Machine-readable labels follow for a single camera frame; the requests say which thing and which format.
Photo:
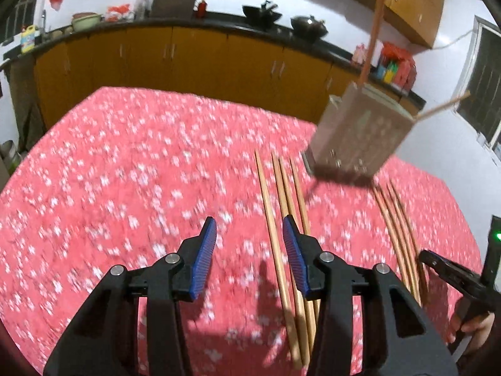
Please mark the left barred window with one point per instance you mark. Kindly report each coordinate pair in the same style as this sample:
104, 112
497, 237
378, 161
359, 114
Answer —
20, 16

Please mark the black countertop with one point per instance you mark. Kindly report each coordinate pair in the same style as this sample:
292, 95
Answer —
235, 31

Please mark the red sauce bottle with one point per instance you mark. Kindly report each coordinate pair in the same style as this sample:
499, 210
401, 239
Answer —
201, 9

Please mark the red and white plastic bag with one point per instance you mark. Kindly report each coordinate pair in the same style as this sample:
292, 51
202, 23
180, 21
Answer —
119, 13

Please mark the wooden chopstick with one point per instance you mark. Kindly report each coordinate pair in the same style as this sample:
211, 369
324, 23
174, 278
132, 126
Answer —
300, 315
440, 108
387, 217
292, 198
403, 236
289, 319
311, 307
412, 245
395, 230
377, 20

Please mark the red floral tablecloth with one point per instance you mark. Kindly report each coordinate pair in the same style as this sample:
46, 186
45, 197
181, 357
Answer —
125, 177

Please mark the lower wooden kitchen cabinets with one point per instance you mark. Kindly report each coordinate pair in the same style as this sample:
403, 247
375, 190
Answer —
164, 70

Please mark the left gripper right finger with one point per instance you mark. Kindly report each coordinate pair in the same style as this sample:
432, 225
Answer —
398, 337

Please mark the beige perforated utensil holder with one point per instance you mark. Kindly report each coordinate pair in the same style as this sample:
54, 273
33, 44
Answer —
357, 133

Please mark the black wok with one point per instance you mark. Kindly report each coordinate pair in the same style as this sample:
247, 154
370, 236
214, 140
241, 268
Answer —
263, 17

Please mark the right hand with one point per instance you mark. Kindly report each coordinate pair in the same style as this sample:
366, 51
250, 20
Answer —
478, 328

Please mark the green basin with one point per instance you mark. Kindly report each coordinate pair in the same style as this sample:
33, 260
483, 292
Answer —
85, 20

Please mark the black lidded pot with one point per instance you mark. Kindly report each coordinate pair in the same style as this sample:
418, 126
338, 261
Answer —
308, 28

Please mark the barred window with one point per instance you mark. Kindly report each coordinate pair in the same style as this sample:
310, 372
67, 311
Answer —
20, 16
481, 77

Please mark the right barred window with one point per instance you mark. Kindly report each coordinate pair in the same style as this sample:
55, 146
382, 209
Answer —
481, 77

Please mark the red bags and containers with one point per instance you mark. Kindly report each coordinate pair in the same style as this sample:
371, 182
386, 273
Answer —
396, 67

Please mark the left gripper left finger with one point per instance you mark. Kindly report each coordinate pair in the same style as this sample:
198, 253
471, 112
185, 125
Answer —
101, 339

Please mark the dark cutting board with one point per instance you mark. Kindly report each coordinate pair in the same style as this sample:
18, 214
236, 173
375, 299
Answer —
178, 9

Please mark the yellow detergent bottle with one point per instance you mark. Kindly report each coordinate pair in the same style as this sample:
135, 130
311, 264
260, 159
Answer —
28, 39

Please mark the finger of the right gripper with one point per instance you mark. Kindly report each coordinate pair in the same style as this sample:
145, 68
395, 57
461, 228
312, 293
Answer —
449, 271

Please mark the pink bottle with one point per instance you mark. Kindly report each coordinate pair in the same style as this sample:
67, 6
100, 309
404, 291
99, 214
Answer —
359, 56

